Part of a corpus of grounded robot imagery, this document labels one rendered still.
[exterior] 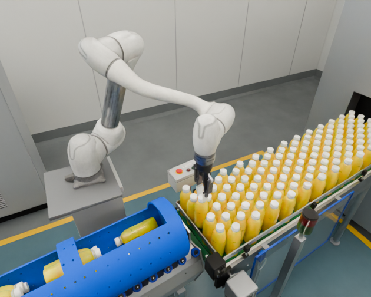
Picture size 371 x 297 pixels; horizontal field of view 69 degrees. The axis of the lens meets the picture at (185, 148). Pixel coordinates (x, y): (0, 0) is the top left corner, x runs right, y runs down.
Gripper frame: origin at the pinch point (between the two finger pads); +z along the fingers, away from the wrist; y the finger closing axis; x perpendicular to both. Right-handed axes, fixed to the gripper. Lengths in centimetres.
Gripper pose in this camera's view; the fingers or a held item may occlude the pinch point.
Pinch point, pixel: (202, 192)
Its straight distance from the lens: 130.6
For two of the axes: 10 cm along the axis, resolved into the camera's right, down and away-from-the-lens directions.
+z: 0.0, 7.9, 6.1
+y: 5.3, 5.2, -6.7
